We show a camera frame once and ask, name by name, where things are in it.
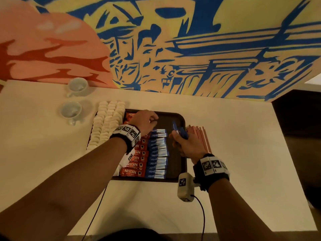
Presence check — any person's right hand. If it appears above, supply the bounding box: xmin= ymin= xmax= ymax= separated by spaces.
xmin=171 ymin=129 xmax=209 ymax=165

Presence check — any person's left hand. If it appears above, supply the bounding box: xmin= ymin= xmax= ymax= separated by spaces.
xmin=128 ymin=109 xmax=159 ymax=137

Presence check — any dark brown tray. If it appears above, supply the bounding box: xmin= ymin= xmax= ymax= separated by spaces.
xmin=111 ymin=109 xmax=188 ymax=183

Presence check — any row of blue sachets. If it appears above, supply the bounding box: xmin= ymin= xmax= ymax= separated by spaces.
xmin=146 ymin=128 xmax=170 ymax=180

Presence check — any row of tea bags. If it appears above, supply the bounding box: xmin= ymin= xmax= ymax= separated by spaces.
xmin=86 ymin=100 xmax=126 ymax=152

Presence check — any row of red Nescafe sachets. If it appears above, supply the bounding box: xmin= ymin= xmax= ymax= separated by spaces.
xmin=119 ymin=112 xmax=151 ymax=178

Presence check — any person's right forearm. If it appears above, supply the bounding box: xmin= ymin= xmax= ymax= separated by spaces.
xmin=208 ymin=178 xmax=283 ymax=241

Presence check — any person's left forearm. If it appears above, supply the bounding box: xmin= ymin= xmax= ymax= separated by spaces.
xmin=0 ymin=138 xmax=128 ymax=241

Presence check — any person's black shirt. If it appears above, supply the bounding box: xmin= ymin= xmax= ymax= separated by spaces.
xmin=98 ymin=228 xmax=172 ymax=241

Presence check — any black marker wristband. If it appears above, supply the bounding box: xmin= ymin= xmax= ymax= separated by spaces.
xmin=192 ymin=152 xmax=231 ymax=192
xmin=109 ymin=123 xmax=142 ymax=154

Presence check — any small white cup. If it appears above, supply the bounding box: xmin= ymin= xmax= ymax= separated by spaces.
xmin=60 ymin=101 xmax=83 ymax=126
xmin=67 ymin=77 xmax=90 ymax=97

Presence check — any white counter ledge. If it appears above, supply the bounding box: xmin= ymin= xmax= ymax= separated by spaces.
xmin=304 ymin=73 xmax=321 ymax=93

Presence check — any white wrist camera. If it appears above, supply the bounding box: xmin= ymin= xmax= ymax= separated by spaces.
xmin=120 ymin=151 xmax=136 ymax=168
xmin=177 ymin=171 xmax=201 ymax=203

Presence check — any black camera cable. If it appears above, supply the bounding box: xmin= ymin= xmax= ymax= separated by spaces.
xmin=193 ymin=194 xmax=207 ymax=241
xmin=82 ymin=184 xmax=109 ymax=241

